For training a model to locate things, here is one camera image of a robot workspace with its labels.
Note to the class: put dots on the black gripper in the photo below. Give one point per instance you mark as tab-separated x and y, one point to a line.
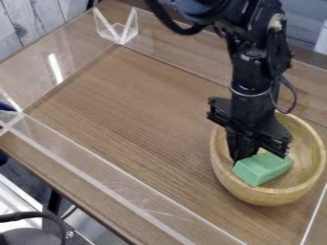
248	118

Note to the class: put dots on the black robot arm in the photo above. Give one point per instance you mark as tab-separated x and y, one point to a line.
252	27

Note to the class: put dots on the blue object at edge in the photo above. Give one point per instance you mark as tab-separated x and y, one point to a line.
6	107

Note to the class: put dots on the green rectangular block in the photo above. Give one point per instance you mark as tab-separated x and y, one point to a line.
262	168

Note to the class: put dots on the clear acrylic tray enclosure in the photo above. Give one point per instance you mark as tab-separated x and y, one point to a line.
110	127

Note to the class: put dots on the light wooden bowl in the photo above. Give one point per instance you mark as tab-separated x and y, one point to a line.
286	189

